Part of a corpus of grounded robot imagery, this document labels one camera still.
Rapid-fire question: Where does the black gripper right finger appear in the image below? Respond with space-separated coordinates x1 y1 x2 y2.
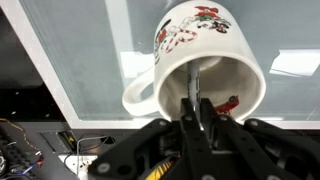
199 97 320 180

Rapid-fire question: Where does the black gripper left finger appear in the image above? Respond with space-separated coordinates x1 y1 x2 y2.
87 97 218 180

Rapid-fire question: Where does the white tape patch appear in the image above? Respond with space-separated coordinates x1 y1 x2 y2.
269 48 320 78
119 50 156 80

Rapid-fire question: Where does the electronics board with wires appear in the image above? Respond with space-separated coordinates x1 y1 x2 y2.
0 118 46 180

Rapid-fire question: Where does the thin white cable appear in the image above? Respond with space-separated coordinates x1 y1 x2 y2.
75 134 113 176

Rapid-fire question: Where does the white cartoon print mug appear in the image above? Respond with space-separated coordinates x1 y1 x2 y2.
121 0 267 125

